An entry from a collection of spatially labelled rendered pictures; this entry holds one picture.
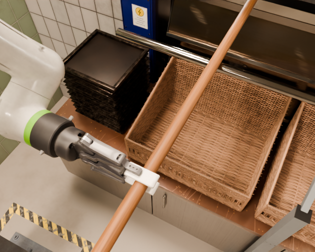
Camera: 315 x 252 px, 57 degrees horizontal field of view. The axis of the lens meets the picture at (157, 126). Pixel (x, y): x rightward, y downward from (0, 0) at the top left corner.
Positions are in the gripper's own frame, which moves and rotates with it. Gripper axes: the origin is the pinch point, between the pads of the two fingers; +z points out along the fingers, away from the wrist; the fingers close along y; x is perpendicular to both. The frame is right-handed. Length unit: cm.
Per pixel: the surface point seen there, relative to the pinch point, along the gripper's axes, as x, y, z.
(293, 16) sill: -79, 5, 16
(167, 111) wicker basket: -61, 61, -22
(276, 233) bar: -19, 41, 37
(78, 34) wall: -78, 49, -88
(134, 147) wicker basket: -30, 50, -23
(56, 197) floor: -9, 120, -73
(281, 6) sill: -79, 2, 10
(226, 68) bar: -41.9, 2.6, 4.1
